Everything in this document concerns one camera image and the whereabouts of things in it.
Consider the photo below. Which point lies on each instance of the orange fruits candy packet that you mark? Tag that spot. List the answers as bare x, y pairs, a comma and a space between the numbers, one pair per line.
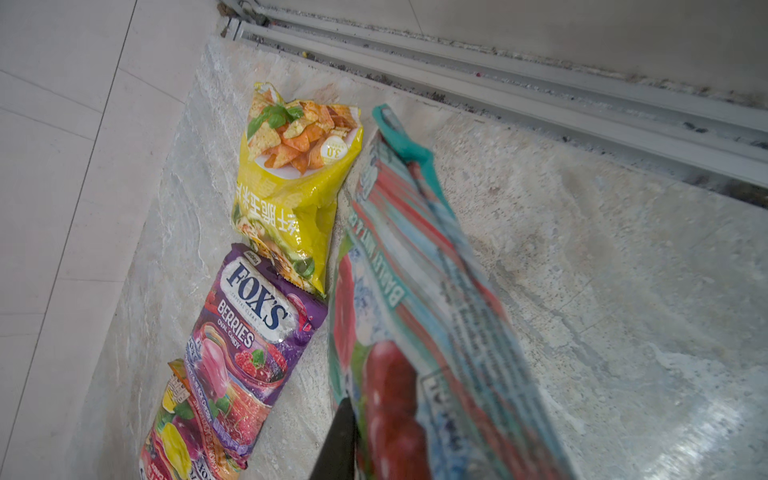
181, 444

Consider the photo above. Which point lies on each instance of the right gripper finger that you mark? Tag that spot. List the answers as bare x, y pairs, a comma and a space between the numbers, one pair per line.
336, 460

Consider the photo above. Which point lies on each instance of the purple raspberry candy packet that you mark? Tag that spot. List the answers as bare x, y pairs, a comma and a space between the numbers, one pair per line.
251, 332

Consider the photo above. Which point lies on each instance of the aluminium wall corner rail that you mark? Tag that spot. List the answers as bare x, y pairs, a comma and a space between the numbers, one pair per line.
714, 140

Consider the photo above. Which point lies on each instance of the teal cherry mint candy packet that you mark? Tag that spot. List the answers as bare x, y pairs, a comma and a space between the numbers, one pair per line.
419, 343

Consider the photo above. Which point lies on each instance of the yellow green snack packet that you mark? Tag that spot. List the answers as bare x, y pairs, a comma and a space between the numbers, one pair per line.
294, 158

